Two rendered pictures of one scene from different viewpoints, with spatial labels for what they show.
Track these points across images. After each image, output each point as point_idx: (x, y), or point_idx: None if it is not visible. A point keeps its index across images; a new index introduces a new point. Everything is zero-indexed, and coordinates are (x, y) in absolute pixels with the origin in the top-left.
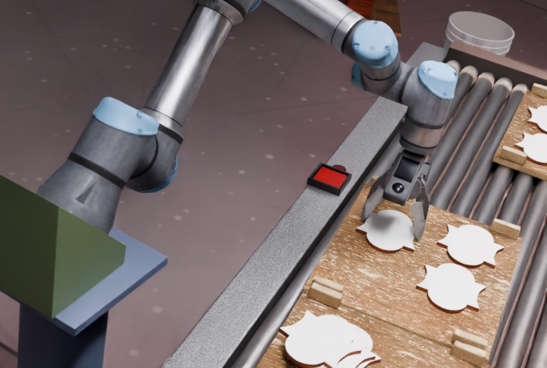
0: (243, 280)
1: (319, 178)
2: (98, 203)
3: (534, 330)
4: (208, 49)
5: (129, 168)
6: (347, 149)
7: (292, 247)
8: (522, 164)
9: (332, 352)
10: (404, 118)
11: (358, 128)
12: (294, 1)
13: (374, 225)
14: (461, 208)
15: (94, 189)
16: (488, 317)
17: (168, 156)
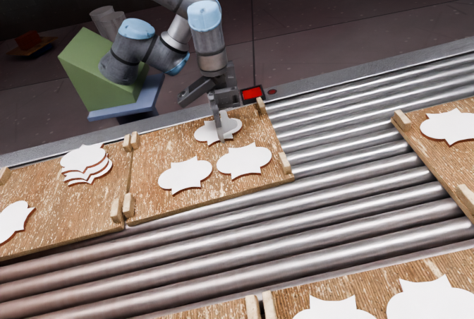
0: (135, 123)
1: (245, 92)
2: (107, 66)
3: None
4: None
5: (124, 53)
6: (298, 82)
7: (176, 119)
8: (403, 130)
9: (73, 165)
10: None
11: (329, 73)
12: None
13: (214, 123)
14: (298, 140)
15: (108, 59)
16: (171, 204)
17: (164, 56)
